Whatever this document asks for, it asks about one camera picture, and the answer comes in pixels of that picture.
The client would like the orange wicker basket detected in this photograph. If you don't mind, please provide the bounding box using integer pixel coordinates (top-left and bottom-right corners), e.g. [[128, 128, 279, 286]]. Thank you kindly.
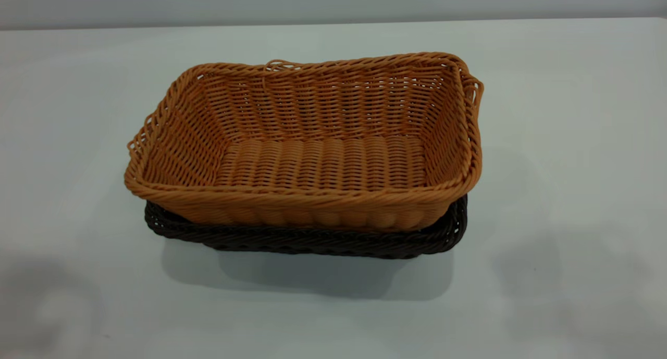
[[124, 52, 484, 232]]

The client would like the black wicker basket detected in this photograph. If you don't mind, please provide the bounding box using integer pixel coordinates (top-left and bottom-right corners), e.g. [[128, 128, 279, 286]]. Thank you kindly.
[[144, 195, 468, 259]]

